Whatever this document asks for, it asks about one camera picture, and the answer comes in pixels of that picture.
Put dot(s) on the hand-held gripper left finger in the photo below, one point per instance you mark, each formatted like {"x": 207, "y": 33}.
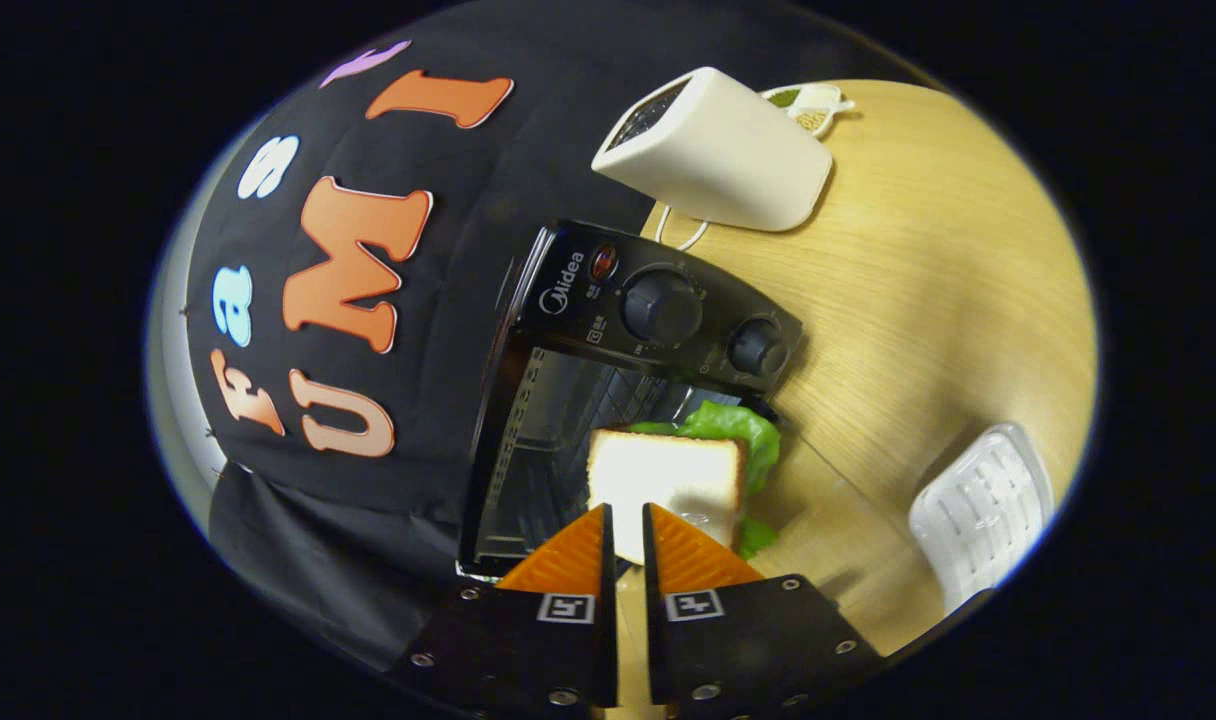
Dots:
{"x": 528, "y": 650}

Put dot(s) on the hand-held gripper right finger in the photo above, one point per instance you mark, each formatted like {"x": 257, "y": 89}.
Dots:
{"x": 738, "y": 640}

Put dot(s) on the sandwich with lettuce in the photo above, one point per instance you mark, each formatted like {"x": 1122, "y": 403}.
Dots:
{"x": 663, "y": 475}

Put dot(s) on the black toaster oven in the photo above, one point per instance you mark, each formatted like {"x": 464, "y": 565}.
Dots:
{"x": 658, "y": 305}

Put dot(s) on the white pop-up toaster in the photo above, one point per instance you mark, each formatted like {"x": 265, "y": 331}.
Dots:
{"x": 728, "y": 155}

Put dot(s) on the white plastic tray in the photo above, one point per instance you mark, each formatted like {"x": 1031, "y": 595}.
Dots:
{"x": 983, "y": 510}

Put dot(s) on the small white dish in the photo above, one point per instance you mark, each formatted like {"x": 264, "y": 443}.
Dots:
{"x": 813, "y": 100}

